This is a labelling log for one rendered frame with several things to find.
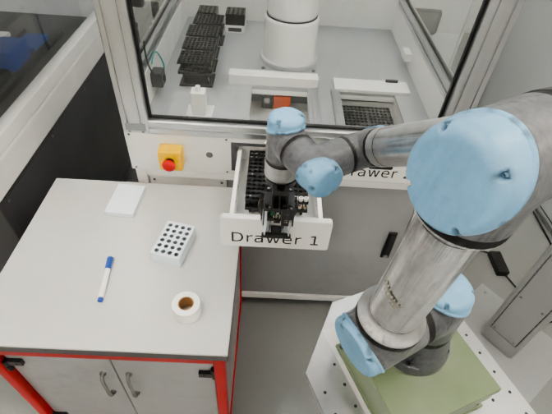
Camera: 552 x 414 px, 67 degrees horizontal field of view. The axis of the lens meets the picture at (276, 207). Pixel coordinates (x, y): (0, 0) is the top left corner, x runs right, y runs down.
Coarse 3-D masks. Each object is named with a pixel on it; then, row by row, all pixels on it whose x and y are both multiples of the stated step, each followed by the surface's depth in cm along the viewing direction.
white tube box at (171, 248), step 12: (168, 228) 119; (180, 228) 119; (192, 228) 120; (168, 240) 117; (180, 240) 116; (192, 240) 120; (156, 252) 113; (168, 252) 114; (180, 252) 113; (168, 264) 115; (180, 264) 114
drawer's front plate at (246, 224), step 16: (224, 224) 107; (240, 224) 107; (256, 224) 107; (272, 224) 107; (304, 224) 107; (320, 224) 107; (224, 240) 112; (256, 240) 112; (272, 240) 111; (304, 240) 111; (320, 240) 111
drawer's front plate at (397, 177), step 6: (366, 168) 132; (396, 168) 132; (402, 168) 132; (348, 174) 134; (354, 174) 134; (360, 174) 134; (366, 174) 133; (372, 174) 133; (378, 174) 133; (384, 174) 133; (390, 174) 133; (396, 174) 133; (402, 174) 133; (354, 180) 135; (360, 180) 135; (366, 180) 135; (372, 180) 135; (378, 180) 135; (384, 180) 135; (390, 180) 135; (396, 180) 135; (402, 180) 135; (408, 180) 135
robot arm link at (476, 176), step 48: (528, 96) 42; (432, 144) 41; (480, 144) 37; (528, 144) 37; (432, 192) 42; (480, 192) 38; (528, 192) 37; (432, 240) 49; (480, 240) 44; (384, 288) 61; (432, 288) 54; (384, 336) 66
